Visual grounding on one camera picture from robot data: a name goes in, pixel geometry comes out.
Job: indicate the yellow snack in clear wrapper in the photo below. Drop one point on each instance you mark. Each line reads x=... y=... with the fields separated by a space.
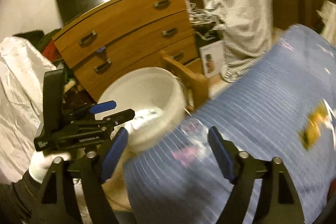
x=312 y=131

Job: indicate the white plastic bucket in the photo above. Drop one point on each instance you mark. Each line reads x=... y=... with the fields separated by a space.
x=158 y=100

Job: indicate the blue checkered star bedsheet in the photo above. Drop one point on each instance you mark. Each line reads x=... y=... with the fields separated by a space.
x=263 y=113

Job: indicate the white product box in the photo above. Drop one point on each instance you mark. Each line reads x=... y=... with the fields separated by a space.
x=212 y=57

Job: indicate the white wire hangers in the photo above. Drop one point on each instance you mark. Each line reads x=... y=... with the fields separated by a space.
x=205 y=22

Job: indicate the wooden chest of drawers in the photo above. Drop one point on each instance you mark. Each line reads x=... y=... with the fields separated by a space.
x=124 y=35

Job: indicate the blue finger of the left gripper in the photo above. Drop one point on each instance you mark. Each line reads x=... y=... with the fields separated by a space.
x=102 y=107

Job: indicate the white satin cloth cover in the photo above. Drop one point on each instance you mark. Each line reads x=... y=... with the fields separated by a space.
x=22 y=72

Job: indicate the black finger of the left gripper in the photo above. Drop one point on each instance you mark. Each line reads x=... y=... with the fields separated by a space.
x=119 y=118

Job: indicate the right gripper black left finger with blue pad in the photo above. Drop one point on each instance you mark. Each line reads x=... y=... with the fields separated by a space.
x=56 y=200

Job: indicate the white gloved left hand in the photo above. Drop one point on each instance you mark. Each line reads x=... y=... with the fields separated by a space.
x=42 y=160

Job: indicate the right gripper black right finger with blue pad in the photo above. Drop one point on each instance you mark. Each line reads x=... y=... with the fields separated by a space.
x=278 y=200

